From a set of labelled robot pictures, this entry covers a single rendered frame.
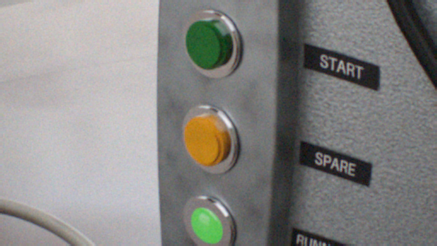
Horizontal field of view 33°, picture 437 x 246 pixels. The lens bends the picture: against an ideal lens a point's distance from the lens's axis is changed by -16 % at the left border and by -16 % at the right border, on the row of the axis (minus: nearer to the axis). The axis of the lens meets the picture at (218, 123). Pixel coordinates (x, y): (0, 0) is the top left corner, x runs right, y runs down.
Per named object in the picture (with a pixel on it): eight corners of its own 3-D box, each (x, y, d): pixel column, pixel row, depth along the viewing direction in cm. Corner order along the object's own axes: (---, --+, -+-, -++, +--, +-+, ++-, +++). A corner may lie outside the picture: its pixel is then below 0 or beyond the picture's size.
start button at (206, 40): (236, 71, 42) (237, 21, 41) (222, 76, 41) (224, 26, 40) (195, 60, 44) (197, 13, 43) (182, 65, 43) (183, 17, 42)
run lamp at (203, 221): (234, 244, 46) (235, 207, 45) (218, 253, 45) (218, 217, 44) (201, 231, 48) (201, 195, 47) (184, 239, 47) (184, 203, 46)
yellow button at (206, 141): (234, 167, 44) (235, 119, 43) (220, 173, 43) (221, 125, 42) (195, 153, 46) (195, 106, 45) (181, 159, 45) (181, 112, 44)
